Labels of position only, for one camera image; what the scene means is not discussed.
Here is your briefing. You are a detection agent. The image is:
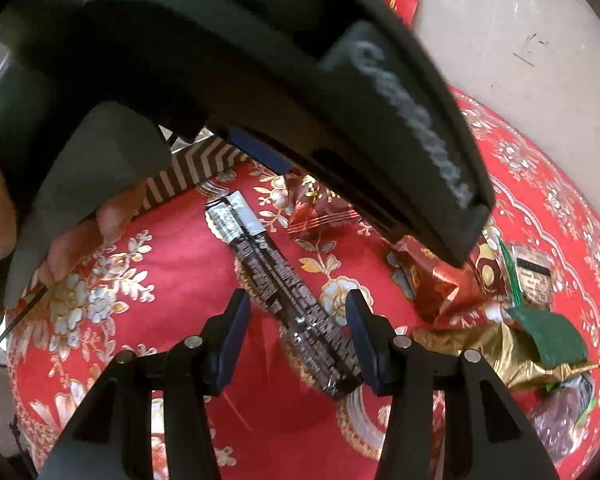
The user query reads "person's left hand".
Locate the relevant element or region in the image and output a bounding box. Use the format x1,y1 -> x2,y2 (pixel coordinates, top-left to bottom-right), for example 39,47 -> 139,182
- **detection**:
0,80 -> 148,286

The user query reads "green-edged dark snack packet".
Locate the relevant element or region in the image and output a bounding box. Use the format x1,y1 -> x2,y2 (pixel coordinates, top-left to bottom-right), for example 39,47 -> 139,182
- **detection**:
526,374 -> 598,465

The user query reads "dark green snack packet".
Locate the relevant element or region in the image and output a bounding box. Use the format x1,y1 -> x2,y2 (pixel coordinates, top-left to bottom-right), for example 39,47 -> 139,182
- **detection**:
504,306 -> 590,370

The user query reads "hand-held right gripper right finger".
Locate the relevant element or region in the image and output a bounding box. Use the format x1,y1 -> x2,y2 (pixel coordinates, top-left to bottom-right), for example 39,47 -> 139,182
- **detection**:
344,289 -> 561,480

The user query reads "black cable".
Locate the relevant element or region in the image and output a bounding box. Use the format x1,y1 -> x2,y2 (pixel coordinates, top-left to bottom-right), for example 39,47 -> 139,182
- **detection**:
0,281 -> 50,362

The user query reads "red wall poster gold symbol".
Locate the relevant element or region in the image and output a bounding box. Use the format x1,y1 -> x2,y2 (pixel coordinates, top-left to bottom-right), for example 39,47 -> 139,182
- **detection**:
369,0 -> 422,27

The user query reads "red gold snack packet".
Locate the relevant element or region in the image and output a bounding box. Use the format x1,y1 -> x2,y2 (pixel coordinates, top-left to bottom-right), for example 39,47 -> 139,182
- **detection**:
387,234 -> 486,327

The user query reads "long dark brown snack packet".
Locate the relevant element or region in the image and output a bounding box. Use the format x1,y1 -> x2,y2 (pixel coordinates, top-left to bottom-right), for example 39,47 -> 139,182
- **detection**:
204,191 -> 363,401

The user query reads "red floral tablecloth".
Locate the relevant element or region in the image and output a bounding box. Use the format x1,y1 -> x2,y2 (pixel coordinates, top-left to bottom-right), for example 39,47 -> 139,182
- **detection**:
2,85 -> 600,480

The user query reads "red gold candy wrapper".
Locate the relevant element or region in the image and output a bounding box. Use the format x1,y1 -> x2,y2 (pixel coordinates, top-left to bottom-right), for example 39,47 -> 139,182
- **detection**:
286,177 -> 363,242

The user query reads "gold foil snack packet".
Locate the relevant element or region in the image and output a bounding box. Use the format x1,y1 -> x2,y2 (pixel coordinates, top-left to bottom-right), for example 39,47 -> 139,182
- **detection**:
414,320 -> 598,393

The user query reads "dark red chocolate packet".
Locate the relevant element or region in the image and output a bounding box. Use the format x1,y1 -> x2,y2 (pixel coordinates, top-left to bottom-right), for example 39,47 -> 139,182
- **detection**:
472,245 -> 510,312

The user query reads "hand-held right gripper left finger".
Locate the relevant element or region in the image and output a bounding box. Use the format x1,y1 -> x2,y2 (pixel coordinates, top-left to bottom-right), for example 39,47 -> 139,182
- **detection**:
37,289 -> 253,480

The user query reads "beige label snack packet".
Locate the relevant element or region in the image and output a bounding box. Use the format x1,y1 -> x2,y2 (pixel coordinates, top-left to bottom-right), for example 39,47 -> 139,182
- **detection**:
499,241 -> 555,312

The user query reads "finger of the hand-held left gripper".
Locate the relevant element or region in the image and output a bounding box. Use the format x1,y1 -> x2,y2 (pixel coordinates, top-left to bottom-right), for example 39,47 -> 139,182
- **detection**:
227,127 -> 294,174

